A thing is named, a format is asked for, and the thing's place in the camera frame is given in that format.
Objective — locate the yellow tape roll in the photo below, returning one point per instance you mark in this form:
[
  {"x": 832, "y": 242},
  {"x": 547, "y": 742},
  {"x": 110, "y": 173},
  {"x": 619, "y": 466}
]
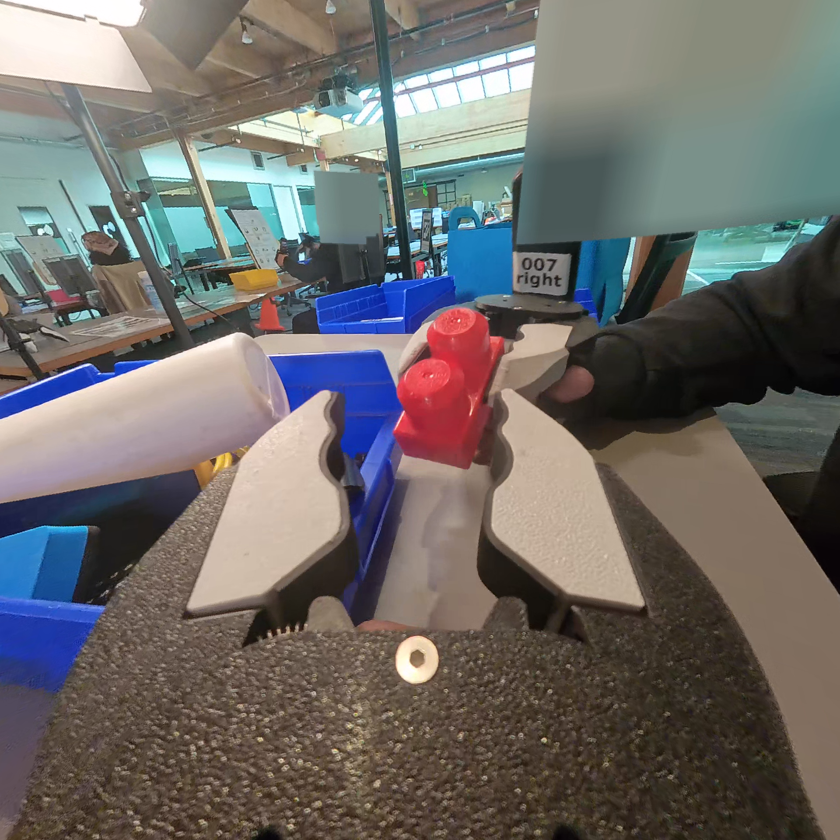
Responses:
[{"x": 220, "y": 469}]

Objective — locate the person's right forearm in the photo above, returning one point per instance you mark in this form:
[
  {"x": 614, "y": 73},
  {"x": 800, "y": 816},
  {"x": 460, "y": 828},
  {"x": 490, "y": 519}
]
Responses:
[{"x": 709, "y": 348}]

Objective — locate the red toy building block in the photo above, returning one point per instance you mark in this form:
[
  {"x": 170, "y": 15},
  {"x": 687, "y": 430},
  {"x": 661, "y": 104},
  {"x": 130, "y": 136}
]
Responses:
[{"x": 439, "y": 407}]

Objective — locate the ceiling projector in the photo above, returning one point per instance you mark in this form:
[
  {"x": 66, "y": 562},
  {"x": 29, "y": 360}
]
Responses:
[{"x": 338, "y": 98}]

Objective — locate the black pole stand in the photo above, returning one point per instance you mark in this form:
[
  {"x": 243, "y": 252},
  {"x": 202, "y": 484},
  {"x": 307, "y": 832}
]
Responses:
[
  {"x": 124, "y": 210},
  {"x": 394, "y": 131}
]

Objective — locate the white plastic cup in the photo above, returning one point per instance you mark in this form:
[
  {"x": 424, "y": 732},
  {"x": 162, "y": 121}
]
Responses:
[{"x": 131, "y": 420}]

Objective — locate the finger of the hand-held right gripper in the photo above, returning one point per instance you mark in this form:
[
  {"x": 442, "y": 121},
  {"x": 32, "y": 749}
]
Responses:
[
  {"x": 412, "y": 354},
  {"x": 538, "y": 358}
]

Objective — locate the person's right hand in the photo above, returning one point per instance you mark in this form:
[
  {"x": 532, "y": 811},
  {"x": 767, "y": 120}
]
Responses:
[{"x": 571, "y": 386}]

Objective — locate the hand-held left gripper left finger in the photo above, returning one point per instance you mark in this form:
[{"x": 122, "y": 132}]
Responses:
[{"x": 275, "y": 518}]

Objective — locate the yellow plastic bin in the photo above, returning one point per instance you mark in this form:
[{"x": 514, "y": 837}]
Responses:
[{"x": 256, "y": 280}]

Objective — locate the wooden work table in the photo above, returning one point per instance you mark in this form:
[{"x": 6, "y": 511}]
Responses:
[{"x": 164, "y": 315}]

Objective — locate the light blue foam block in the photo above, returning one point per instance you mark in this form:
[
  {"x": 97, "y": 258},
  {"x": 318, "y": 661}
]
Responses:
[{"x": 39, "y": 564}]

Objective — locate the blue plastic bin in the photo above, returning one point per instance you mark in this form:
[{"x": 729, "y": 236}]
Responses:
[
  {"x": 380, "y": 305},
  {"x": 321, "y": 380}
]

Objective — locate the white sign board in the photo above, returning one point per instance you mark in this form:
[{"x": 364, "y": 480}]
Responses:
[{"x": 256, "y": 239}]

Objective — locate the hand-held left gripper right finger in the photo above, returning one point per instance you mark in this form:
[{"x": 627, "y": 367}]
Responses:
[{"x": 558, "y": 518}]

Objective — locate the blue corrugated plastic tote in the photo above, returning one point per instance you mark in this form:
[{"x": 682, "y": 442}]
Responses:
[{"x": 479, "y": 262}]

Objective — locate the orange traffic cone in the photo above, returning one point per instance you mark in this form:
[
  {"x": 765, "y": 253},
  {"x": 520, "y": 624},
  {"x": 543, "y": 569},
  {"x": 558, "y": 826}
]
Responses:
[{"x": 270, "y": 318}]

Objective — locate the LED light panel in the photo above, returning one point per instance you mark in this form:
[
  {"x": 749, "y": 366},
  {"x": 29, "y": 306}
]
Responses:
[{"x": 59, "y": 39}]

